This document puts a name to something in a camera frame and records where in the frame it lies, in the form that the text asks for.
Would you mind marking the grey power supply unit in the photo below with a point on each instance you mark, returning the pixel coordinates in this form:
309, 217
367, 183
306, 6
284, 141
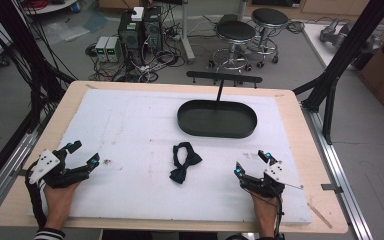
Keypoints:
101, 48
113, 49

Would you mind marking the black round stool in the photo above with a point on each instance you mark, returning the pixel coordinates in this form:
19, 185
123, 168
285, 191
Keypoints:
236, 30
270, 16

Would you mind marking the white round table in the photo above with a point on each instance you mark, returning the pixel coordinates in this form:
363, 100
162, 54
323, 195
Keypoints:
46, 6

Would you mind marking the aluminium rail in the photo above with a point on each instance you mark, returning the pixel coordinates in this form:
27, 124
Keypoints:
6, 173
340, 173

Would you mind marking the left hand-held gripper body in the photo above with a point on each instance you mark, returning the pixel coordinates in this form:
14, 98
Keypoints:
45, 166

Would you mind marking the white box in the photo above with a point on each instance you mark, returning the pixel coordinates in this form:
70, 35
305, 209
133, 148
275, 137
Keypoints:
137, 14

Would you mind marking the metal bracket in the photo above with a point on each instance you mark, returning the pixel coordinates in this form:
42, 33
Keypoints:
331, 188

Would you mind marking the black oval tray with stand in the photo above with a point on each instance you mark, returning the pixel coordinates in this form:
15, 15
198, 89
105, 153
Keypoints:
216, 119

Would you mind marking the grey desk leg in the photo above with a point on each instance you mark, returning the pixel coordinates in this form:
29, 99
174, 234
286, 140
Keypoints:
185, 26

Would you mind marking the clear plastic sheet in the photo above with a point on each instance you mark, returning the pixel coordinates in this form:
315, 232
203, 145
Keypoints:
66, 31

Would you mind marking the white foam mat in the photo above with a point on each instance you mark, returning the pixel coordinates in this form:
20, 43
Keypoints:
133, 133

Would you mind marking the black computer tower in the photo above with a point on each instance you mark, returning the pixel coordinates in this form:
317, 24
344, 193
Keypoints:
153, 33
130, 38

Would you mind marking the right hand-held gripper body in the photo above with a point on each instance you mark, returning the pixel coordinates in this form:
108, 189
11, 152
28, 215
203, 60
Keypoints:
266, 185

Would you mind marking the person's left hand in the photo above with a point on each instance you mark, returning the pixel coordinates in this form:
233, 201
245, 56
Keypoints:
58, 203

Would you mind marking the black metal frame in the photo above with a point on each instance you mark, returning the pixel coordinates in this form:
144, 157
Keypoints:
356, 36
20, 40

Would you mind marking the striped sleeve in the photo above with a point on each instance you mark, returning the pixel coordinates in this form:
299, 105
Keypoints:
48, 234

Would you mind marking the black bow tie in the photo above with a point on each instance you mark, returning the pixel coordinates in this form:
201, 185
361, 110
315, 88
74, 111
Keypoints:
183, 163

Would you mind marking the grey device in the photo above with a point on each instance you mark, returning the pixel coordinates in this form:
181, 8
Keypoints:
333, 30

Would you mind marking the person's right hand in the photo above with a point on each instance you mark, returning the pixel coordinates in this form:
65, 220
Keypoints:
266, 213

